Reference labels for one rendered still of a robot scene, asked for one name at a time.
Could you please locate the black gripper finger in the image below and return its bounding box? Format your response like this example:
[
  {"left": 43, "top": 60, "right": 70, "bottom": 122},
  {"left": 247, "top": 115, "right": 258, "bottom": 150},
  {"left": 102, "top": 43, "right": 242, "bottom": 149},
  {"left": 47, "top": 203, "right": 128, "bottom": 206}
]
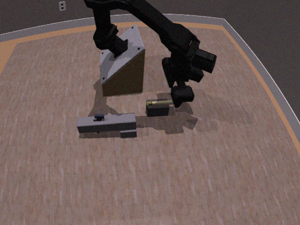
[
  {"left": 173, "top": 101, "right": 182, "bottom": 108},
  {"left": 163, "top": 68, "right": 175, "bottom": 88}
]

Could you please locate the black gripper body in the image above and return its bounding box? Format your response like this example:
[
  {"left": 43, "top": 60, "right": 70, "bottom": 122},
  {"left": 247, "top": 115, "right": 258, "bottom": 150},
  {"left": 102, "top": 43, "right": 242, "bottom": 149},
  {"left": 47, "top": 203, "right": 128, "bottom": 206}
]
[{"left": 162, "top": 57, "right": 194, "bottom": 103}]

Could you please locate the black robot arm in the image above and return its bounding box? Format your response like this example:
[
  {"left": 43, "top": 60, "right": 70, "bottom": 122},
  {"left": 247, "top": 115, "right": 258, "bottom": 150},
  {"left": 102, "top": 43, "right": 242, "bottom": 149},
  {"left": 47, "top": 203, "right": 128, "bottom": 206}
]
[{"left": 84, "top": 0, "right": 217, "bottom": 83}]

